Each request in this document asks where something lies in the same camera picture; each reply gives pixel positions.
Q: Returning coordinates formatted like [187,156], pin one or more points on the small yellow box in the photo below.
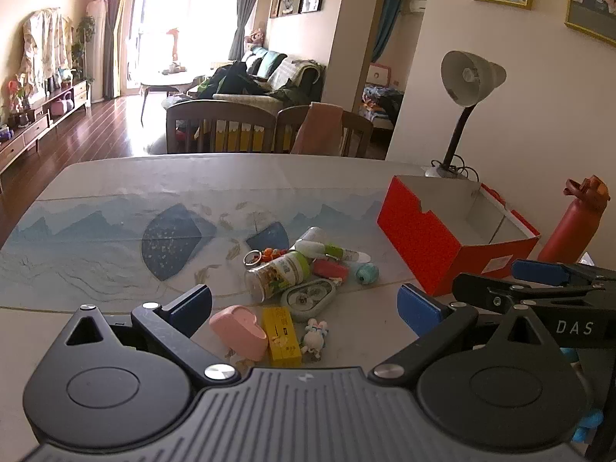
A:
[281,337]

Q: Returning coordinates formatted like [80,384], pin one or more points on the white coffee table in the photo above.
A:
[166,82]

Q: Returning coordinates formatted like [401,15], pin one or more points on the pink heart-shaped box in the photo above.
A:
[238,329]

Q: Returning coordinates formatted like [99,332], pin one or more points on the pink white headboard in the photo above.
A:
[379,74]

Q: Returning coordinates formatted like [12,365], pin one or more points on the dark clothing pile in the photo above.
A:
[233,79]

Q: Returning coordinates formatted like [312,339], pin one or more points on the teal bedroom curtain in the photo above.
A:
[385,29]

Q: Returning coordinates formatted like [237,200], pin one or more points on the pink cloth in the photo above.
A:
[317,127]

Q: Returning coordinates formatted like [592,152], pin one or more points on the cluttered bed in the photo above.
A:
[382,106]

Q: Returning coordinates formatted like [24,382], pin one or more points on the red flower pot plant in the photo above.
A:
[14,91]

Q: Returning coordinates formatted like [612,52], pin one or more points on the orange red water bottle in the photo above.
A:
[572,231]

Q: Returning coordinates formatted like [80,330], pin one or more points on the white wall air conditioner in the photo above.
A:
[415,6]

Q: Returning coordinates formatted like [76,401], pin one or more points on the keyring with orange charm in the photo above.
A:
[252,256]

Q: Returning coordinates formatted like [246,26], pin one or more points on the white green tube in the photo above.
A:
[317,249]

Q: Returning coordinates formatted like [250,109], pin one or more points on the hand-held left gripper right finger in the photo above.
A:
[418,310]

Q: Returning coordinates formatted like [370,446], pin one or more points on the plush toy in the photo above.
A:
[256,37]

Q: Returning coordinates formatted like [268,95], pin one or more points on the white green blanket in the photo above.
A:
[298,74]

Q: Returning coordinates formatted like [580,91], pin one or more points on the small white bunny figure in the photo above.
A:
[315,337]

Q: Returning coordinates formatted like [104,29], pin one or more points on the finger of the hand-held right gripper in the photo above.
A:
[481,288]
[539,272]

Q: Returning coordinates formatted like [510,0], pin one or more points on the clear jar with green lid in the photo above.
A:
[276,274]

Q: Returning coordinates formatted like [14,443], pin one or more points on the white covered standing unit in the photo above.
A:
[97,48]

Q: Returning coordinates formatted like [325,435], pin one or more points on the brown window curtain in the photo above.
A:
[114,33]

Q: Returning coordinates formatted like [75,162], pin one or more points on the red cardboard box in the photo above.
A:
[418,245]

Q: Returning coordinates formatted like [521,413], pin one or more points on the green potted plant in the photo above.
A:
[85,33]

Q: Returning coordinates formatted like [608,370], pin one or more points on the small red pink case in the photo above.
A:
[329,268]

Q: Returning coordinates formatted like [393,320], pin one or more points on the beige sofa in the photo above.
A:
[250,98]

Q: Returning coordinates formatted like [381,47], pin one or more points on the yellow framed figure poster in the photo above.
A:
[592,0]

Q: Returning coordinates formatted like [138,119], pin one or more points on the small white labelled bottle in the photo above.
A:
[313,236]

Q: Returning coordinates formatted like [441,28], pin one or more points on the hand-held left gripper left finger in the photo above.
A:
[190,305]

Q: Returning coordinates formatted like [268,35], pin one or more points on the grey desk lamp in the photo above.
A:
[469,77]

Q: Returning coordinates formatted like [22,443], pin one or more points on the wooden media cabinet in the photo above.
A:
[29,130]

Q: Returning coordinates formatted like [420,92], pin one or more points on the grey window curtain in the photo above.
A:
[245,9]

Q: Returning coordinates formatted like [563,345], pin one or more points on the pink bag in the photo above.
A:
[61,106]

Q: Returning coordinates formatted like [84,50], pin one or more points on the wooden dining chair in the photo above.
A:
[358,130]
[216,115]

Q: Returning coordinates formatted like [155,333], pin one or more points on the teal yarn ball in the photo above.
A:
[367,273]

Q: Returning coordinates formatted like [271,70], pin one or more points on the floral dust cover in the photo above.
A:
[43,48]

